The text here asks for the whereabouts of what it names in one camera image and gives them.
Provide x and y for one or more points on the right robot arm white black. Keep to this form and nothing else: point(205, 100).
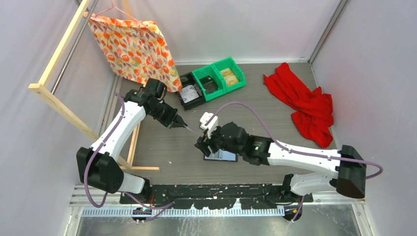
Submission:
point(341, 170)

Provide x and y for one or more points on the white cards in tray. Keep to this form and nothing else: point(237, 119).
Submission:
point(189, 93)

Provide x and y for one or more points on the green bin with dark item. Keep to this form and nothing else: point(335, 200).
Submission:
point(209, 70)

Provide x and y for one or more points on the red cloth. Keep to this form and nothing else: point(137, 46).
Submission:
point(313, 109)

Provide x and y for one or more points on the floral fabric bag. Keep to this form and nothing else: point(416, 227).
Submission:
point(136, 50)

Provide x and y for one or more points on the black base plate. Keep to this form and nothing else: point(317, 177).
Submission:
point(218, 196)

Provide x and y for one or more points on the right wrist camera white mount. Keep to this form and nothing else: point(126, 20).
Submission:
point(208, 122)

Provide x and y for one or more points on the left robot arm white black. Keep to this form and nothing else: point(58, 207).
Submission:
point(98, 164)

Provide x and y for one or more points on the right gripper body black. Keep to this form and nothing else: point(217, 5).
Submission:
point(217, 141)

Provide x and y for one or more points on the yellow packets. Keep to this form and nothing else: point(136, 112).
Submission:
point(229, 77)

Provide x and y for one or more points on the green bin with yellow packets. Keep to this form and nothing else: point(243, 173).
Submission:
point(230, 63)

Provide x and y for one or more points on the dark item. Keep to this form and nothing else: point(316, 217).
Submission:
point(209, 85)

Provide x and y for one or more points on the wooden rack frame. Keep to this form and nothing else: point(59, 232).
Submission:
point(84, 89)

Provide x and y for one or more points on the black tray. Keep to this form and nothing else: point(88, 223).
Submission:
point(189, 79)

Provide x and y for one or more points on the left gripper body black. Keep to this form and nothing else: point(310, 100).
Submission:
point(163, 113)

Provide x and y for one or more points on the black leather card holder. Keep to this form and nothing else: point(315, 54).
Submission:
point(222, 155)

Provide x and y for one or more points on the white credit card black stripe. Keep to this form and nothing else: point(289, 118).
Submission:
point(190, 129)

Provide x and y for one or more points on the pink hanger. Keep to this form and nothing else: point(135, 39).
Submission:
point(127, 11)

